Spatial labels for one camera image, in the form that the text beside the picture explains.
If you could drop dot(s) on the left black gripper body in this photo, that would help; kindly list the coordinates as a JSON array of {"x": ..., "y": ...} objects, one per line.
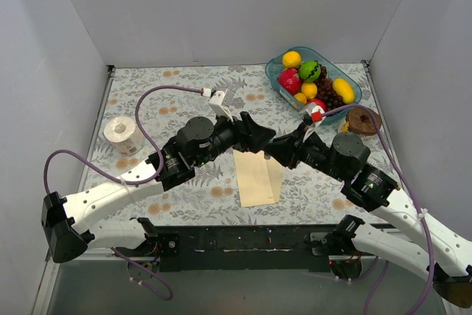
[{"x": 242, "y": 131}]

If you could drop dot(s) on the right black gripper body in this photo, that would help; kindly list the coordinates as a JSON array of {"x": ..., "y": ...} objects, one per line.
[{"x": 292, "y": 149}]

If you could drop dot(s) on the beige paper envelope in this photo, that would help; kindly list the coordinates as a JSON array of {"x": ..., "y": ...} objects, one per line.
[{"x": 259, "y": 179}]

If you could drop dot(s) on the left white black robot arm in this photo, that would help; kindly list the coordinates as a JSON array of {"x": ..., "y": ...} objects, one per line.
[{"x": 77, "y": 222}]

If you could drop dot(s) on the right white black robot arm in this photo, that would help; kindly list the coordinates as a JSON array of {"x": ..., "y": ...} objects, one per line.
[{"x": 433, "y": 251}]

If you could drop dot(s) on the white labelled jar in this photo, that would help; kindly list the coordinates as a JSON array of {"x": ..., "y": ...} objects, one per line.
[{"x": 343, "y": 127}]

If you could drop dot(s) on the red apple toy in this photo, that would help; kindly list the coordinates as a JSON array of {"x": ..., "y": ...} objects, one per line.
[{"x": 319, "y": 103}]

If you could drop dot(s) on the small orange lemon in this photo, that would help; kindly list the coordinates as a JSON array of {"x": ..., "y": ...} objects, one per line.
[{"x": 301, "y": 98}]

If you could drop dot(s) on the dark purple grapes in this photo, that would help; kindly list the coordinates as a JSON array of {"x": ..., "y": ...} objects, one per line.
[{"x": 326, "y": 92}]

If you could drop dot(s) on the small yellow lemon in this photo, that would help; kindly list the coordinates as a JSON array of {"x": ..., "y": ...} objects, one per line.
[{"x": 310, "y": 90}]

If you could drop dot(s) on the red strawberry toy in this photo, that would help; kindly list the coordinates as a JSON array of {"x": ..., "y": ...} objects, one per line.
[{"x": 290, "y": 81}]

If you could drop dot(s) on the yellow mango toy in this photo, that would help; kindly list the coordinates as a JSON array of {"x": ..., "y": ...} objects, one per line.
[{"x": 344, "y": 90}]

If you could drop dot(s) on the floral patterned table mat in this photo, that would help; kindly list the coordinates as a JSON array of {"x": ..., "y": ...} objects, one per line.
[{"x": 164, "y": 99}]

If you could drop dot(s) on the teal plastic fruit basket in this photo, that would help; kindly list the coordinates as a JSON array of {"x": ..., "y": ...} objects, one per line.
[{"x": 274, "y": 68}]

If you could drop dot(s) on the green watermelon toy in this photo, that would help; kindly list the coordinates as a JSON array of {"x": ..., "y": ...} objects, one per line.
[{"x": 309, "y": 71}]

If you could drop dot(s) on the yellow orange fruit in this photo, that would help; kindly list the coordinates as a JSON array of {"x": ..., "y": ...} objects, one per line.
[{"x": 291, "y": 60}]

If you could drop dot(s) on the white toilet paper roll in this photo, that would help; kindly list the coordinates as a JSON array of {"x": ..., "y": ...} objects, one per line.
[{"x": 124, "y": 135}]

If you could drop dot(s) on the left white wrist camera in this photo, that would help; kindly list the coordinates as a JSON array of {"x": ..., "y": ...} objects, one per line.
[{"x": 220, "y": 101}]

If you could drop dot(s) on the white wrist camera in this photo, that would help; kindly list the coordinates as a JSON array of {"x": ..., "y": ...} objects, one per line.
[
  {"x": 220, "y": 101},
  {"x": 312, "y": 116}
]

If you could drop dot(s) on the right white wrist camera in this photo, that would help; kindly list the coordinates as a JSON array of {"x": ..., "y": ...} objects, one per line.
[{"x": 312, "y": 116}]

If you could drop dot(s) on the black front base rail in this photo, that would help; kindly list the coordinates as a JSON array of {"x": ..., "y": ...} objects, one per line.
[{"x": 202, "y": 248}]

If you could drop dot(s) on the aluminium frame profile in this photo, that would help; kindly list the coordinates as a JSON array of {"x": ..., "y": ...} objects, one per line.
[{"x": 50, "y": 275}]

